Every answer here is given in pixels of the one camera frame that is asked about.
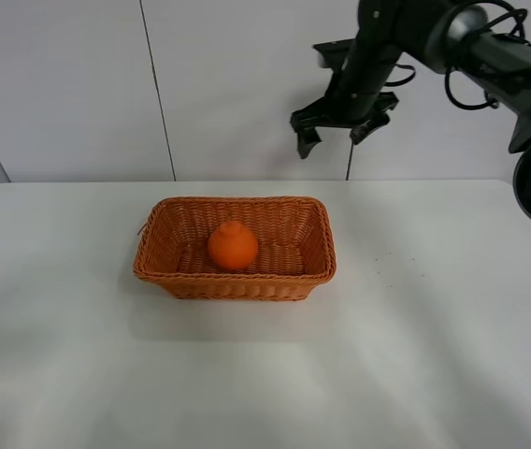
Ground orange with knobbed top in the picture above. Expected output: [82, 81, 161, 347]
[208, 221, 258, 270]

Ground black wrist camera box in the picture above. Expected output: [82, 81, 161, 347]
[313, 39, 353, 72]

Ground orange woven wicker basket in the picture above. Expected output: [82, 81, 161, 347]
[133, 196, 337, 301]

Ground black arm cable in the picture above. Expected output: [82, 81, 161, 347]
[385, 8, 531, 111]

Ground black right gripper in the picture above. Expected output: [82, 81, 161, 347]
[290, 41, 402, 159]

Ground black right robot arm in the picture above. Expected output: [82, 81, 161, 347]
[290, 1, 531, 219]

